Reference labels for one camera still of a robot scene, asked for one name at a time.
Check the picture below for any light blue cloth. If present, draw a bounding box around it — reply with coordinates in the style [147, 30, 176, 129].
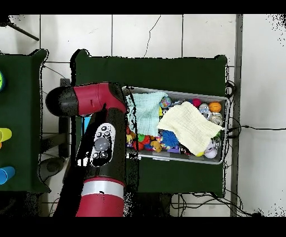
[126, 91, 169, 137]

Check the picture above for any cream yellow cloth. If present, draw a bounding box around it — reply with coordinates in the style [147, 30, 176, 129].
[156, 101, 225, 157]

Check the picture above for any shallow silver mesh bin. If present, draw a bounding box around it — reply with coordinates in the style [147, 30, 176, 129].
[122, 86, 230, 165]

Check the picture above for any colourful spiky caterpillar toy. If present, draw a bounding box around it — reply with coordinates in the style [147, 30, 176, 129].
[136, 133, 151, 145]

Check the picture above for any globe print ball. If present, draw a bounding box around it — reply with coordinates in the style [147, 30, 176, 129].
[159, 96, 173, 109]

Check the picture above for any brown teddy plush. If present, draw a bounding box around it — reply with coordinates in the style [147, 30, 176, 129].
[150, 140, 163, 153]

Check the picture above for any large blue spiky ball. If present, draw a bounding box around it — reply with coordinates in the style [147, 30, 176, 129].
[160, 129, 180, 148]

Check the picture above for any orange ball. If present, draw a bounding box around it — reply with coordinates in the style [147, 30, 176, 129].
[208, 101, 222, 113]

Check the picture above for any silver can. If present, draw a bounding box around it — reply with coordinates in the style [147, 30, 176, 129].
[209, 112, 223, 126]

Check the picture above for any white ball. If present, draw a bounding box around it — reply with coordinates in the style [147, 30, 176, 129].
[204, 143, 218, 159]

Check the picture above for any grey round floor base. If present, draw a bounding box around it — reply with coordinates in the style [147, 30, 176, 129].
[40, 156, 66, 182]

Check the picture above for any dark green side table cloth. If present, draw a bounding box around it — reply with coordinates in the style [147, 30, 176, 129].
[0, 49, 51, 193]

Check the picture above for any yellow-green cup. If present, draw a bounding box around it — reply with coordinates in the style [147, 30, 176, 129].
[0, 127, 13, 143]

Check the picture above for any black tripod leg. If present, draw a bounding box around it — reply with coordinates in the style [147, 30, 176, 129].
[0, 18, 40, 41]

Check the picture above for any black cable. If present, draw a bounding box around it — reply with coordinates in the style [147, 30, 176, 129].
[225, 125, 286, 138]

